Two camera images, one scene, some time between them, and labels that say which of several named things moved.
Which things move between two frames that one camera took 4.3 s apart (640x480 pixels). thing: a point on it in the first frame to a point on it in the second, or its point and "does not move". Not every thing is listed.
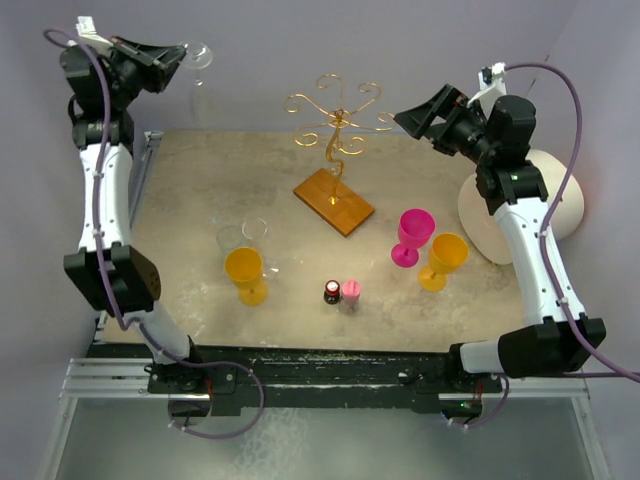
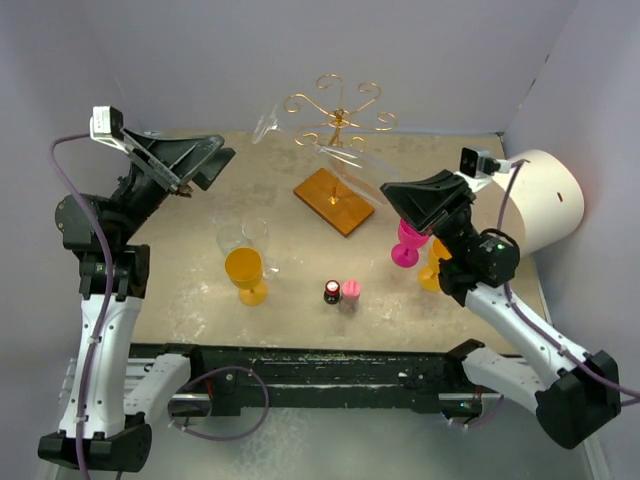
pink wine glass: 415,229 does not move
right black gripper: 418,119 to 422,202
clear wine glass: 255,235 does not move
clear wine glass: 199,55 to 369,175
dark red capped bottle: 332,292 does not move
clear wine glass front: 230,237 does not move
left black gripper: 164,59 to 175,160
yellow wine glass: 447,253 does not move
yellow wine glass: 244,266 does not move
